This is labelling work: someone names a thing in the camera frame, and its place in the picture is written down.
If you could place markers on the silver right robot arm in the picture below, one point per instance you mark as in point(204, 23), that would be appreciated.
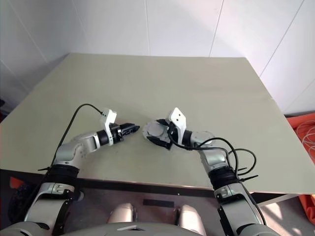
point(214, 157)

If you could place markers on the silver robot torso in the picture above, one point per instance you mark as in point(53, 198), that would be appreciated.
point(147, 230)

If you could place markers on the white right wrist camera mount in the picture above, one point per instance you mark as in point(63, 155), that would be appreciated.
point(178, 116)

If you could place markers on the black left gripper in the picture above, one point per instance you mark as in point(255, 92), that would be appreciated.
point(117, 134)

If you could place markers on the small orange item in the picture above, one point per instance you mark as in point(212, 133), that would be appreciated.
point(308, 209)

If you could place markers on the silver hinged motor lid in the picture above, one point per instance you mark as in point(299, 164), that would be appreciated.
point(155, 130)

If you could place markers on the large orange fabric item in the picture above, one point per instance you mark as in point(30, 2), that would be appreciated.
point(292, 127)

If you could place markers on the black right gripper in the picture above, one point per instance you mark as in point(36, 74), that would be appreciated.
point(172, 134)

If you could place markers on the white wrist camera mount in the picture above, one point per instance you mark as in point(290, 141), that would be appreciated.
point(178, 116)
point(109, 115)

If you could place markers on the orange item beside black wheel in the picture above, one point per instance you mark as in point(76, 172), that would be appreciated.
point(17, 183)

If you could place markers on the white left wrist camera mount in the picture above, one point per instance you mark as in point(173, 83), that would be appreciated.
point(109, 115)

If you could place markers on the brushed metal plate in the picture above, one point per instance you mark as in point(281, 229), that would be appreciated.
point(157, 194)

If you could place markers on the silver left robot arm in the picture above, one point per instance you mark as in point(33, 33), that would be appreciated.
point(71, 150)

